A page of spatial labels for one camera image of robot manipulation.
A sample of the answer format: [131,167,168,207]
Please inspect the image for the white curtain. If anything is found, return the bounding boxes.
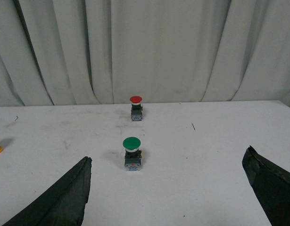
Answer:
[0,0,290,107]

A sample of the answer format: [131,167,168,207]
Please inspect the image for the green push button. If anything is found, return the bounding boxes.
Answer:
[123,137,142,171]

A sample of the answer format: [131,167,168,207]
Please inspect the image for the red push button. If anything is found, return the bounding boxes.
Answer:
[130,96,143,121]

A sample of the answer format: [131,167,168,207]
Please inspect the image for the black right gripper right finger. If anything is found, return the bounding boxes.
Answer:
[242,146,290,226]

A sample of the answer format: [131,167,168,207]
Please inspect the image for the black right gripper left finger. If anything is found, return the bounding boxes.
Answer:
[4,156,92,226]

